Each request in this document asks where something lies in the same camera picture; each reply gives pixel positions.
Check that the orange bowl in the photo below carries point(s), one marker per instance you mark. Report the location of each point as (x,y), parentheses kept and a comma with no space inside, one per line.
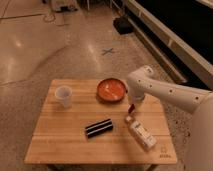
(111,90)

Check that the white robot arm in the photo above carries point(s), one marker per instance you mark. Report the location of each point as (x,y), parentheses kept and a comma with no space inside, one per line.
(198,102)

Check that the wooden table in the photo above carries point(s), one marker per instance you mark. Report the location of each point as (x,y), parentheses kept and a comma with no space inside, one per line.
(74,127)

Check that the white plastic bottle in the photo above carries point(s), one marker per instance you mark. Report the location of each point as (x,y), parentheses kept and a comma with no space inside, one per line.
(142,136)

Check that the black white striped block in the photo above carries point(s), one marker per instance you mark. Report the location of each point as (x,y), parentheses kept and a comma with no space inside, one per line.
(99,128)

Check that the black object on floor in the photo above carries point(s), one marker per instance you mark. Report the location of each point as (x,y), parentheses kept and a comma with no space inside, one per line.
(122,25)

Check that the clear plastic cup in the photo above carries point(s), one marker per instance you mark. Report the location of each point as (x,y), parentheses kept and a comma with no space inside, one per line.
(63,95)

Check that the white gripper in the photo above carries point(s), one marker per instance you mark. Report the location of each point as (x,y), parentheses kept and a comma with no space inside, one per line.
(135,101)

